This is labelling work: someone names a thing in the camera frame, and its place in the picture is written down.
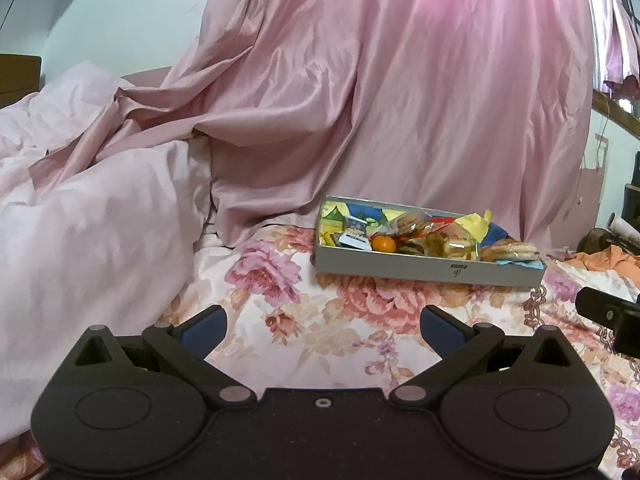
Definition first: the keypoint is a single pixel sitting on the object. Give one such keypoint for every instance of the yellow snack bar packet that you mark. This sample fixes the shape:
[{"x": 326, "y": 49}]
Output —
[{"x": 332, "y": 237}]

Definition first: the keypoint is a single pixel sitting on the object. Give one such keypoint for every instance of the dark wooden furniture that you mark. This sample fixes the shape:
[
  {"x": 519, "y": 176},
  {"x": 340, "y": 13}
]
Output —
[{"x": 632, "y": 190}]

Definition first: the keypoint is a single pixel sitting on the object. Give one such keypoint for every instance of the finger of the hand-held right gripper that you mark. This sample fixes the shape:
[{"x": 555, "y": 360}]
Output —
[{"x": 597, "y": 307}]

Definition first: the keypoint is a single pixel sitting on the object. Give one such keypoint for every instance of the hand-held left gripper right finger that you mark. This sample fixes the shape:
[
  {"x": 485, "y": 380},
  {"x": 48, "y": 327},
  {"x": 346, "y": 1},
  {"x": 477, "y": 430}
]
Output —
[{"x": 442, "y": 332}]

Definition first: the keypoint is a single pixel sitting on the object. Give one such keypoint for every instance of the brown round object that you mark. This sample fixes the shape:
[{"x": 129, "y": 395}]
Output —
[{"x": 592, "y": 240}]

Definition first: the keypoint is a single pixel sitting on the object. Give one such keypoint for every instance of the clear bread packet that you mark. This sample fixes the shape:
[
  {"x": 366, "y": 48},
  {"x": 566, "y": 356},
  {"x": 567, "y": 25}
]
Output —
[{"x": 407, "y": 222}]

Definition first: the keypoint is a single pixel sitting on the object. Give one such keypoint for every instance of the red snack packet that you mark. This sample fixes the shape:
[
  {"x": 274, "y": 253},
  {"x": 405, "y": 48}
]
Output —
[{"x": 440, "y": 220}]

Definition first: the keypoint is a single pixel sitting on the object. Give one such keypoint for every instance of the clear packet with dark snack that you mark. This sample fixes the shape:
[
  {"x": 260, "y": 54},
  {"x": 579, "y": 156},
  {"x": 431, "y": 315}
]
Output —
[{"x": 411, "y": 248}]

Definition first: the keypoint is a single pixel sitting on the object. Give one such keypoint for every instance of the pink curtain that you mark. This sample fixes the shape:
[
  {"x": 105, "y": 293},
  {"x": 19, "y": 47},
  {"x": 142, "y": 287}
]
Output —
[{"x": 375, "y": 85}]

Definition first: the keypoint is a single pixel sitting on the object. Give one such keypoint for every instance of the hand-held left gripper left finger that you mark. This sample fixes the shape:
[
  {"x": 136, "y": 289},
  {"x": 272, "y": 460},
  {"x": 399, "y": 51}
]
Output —
[{"x": 202, "y": 332}]

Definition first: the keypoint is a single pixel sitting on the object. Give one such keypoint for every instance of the rolled white paper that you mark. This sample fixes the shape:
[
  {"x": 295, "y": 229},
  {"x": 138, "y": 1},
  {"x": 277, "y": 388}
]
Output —
[{"x": 622, "y": 225}]

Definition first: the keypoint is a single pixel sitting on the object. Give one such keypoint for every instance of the orange cloth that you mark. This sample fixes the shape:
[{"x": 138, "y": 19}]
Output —
[{"x": 600, "y": 260}]

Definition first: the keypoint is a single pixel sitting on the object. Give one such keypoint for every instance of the grey cardboard box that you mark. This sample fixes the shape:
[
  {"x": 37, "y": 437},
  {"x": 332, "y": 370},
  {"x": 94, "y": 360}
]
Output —
[{"x": 400, "y": 267}]

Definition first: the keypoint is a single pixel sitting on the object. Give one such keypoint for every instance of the floral blanket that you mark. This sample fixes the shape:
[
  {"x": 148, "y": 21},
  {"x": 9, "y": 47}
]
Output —
[{"x": 310, "y": 320}]

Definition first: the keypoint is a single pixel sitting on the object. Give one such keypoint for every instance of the golden snack packet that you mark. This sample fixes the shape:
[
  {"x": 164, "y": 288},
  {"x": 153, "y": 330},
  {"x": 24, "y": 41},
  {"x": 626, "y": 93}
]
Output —
[{"x": 459, "y": 249}]

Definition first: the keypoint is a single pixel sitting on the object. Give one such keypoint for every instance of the round rice cracker packet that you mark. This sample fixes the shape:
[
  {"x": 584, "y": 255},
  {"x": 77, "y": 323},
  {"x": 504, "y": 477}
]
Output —
[{"x": 512, "y": 252}]

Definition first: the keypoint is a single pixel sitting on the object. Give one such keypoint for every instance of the mandarin orange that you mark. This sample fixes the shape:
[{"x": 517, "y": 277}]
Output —
[{"x": 384, "y": 245}]

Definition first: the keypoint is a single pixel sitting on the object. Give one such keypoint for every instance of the pale pink duvet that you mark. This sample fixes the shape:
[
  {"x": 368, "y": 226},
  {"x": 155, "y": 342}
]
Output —
[{"x": 90, "y": 235}]

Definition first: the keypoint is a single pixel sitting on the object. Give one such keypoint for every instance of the wooden headboard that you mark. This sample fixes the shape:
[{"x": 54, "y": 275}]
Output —
[{"x": 20, "y": 80}]

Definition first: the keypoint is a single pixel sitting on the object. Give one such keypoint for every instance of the pink wall cloth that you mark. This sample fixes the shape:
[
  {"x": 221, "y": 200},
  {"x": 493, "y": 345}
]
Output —
[{"x": 592, "y": 185}]

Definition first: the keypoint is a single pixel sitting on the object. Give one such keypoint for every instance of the hanging purple clothes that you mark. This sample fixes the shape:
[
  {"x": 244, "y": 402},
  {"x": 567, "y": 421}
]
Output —
[{"x": 612, "y": 20}]

